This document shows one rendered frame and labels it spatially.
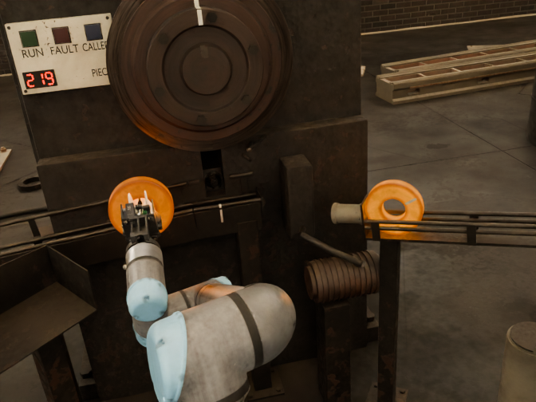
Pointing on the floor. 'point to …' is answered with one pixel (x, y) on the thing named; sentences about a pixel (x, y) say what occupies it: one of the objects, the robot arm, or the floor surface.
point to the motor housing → (337, 315)
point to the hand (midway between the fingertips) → (139, 201)
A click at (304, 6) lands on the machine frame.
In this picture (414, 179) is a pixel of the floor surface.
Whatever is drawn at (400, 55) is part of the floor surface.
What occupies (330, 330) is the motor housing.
